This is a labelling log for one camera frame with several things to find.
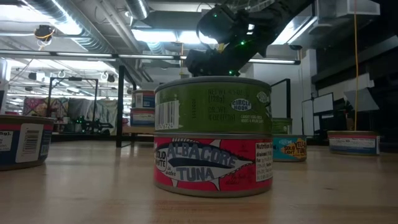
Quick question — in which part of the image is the tall white board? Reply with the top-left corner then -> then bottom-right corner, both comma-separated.
302,98 -> 315,138

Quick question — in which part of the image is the black metal rig frame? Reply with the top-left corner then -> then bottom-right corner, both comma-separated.
51,133 -> 155,143

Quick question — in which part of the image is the wooden shelf with black frame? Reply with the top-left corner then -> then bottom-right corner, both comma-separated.
115,64 -> 292,149

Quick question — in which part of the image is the long ceiling light bar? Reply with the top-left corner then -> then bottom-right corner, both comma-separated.
0,49 -> 302,65

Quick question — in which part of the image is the red albacore tuna can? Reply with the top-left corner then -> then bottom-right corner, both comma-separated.
152,133 -> 274,198

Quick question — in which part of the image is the grey hanging cloth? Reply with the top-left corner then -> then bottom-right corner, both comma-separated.
67,98 -> 119,135

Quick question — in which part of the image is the wide ribbed ventilation duct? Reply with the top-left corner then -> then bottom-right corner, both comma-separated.
26,0 -> 118,54

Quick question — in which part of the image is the slanted ceiling light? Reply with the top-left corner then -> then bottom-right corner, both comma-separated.
272,15 -> 320,46

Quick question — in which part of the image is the black background frame stand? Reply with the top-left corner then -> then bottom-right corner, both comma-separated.
46,77 -> 100,134

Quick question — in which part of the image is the wide white board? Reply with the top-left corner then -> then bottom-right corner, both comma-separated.
312,92 -> 335,114

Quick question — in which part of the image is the bright ceiling light panel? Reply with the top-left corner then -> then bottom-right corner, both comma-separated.
130,28 -> 218,45

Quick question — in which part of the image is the narrow silver ventilation duct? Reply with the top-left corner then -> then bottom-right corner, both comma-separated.
124,0 -> 150,21

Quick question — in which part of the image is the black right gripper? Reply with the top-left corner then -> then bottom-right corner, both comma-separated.
185,42 -> 259,78

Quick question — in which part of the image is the colourful patterned cloth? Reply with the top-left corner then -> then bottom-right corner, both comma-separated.
22,96 -> 70,118

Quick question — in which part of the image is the white standing panel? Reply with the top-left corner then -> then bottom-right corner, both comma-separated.
0,57 -> 10,114

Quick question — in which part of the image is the black ceiling cable reel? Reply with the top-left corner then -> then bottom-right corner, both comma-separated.
33,24 -> 57,50

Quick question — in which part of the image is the teal yellowfin tuna can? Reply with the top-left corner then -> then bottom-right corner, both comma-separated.
272,134 -> 308,163

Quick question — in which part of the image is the grey angled panel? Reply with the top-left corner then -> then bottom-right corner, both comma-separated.
343,88 -> 381,112

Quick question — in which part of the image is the white ceiling box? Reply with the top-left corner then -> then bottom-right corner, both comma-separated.
337,0 -> 381,18

